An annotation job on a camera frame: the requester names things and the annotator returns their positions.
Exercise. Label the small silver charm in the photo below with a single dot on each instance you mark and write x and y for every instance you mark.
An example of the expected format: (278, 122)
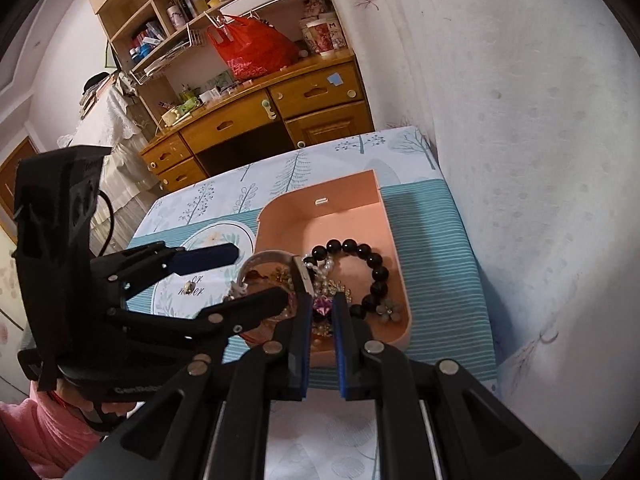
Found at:
(189, 287)

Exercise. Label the wooden desk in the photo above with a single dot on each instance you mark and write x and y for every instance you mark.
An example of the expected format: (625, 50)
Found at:
(235, 125)

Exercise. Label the tree print tablecloth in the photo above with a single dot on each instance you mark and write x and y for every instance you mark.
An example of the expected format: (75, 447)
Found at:
(435, 260)

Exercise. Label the blue sticker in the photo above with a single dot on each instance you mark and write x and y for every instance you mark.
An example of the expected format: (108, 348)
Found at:
(335, 79)

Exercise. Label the red plastic bag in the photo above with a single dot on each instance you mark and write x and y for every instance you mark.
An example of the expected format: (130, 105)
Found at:
(255, 50)

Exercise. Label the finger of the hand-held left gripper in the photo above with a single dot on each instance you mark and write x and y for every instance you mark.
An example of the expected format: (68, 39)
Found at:
(205, 257)
(250, 310)

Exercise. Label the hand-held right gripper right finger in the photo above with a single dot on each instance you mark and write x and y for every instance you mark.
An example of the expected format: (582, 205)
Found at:
(341, 355)

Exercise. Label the red and white paper cup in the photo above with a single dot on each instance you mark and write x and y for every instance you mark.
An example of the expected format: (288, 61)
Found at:
(327, 35)

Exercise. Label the wooden door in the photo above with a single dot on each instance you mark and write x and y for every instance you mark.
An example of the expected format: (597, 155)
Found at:
(15, 175)

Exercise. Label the wooden bookshelf hutch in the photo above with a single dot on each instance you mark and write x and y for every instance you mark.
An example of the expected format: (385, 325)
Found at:
(165, 67)

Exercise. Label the white floral curtain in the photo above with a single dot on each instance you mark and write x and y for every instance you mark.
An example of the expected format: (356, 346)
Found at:
(525, 160)

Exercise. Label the stack of books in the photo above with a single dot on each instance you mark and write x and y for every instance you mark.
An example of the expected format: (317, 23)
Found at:
(92, 90)

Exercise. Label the pink plastic box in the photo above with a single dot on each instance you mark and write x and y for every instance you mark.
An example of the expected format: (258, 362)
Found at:
(345, 220)

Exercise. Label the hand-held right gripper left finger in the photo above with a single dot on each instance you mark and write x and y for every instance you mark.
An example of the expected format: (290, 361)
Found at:
(299, 355)

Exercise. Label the grey flower brooch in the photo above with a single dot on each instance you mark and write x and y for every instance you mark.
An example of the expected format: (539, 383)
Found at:
(390, 309)

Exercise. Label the green drawer clip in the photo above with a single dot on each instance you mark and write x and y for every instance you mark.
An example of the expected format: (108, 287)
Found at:
(267, 107)

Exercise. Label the white lace furniture cover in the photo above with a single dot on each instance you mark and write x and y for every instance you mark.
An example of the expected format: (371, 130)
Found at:
(122, 160)

